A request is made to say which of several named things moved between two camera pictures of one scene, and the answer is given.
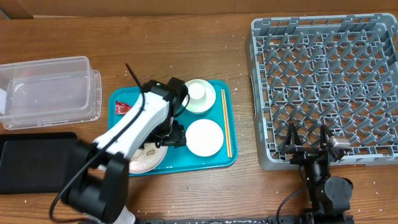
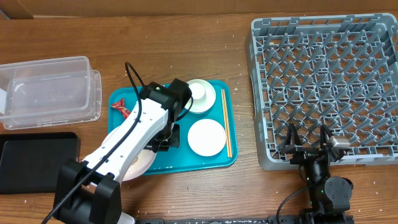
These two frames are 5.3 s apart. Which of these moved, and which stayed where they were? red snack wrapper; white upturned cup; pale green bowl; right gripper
Moved: red snack wrapper
Stayed: right gripper; white upturned cup; pale green bowl
